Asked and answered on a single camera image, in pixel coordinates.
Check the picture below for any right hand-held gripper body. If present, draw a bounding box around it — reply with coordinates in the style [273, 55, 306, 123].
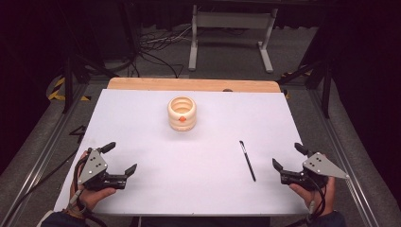
[279, 151, 351, 192]

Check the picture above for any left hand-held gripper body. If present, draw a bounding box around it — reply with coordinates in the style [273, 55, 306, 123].
[77, 147, 129, 191]

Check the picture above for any black pen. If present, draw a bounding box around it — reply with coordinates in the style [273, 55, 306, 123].
[238, 140, 257, 183]

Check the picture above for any cream ribbed pen holder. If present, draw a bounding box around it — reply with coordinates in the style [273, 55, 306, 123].
[166, 96, 198, 132]

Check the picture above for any person's right hand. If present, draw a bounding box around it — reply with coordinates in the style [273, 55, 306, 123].
[288, 175, 337, 217]

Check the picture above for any person's left hand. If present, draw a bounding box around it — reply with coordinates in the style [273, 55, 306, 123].
[68, 150, 117, 213]

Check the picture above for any yellow black floor tape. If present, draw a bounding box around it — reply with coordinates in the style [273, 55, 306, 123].
[46, 77, 93, 102]

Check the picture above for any black tripod stand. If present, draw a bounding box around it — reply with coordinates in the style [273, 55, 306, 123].
[61, 51, 121, 115]
[276, 55, 334, 120]

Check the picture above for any white metal stand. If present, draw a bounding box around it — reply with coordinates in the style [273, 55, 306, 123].
[187, 4, 279, 75]

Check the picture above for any aluminium floor rail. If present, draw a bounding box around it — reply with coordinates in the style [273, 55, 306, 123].
[306, 88, 381, 227]
[0, 82, 91, 227]

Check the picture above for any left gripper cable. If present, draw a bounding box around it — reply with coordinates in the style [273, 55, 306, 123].
[67, 155, 110, 227]

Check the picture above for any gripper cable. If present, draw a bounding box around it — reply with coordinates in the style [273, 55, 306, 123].
[305, 176, 329, 227]
[67, 155, 110, 227]

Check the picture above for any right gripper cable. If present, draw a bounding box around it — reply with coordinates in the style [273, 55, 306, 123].
[305, 176, 329, 227]

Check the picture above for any black floor cable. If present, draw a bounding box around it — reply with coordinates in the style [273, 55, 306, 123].
[0, 147, 80, 227]

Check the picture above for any bundle of floor cables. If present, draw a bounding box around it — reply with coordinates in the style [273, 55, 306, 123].
[137, 25, 194, 79]

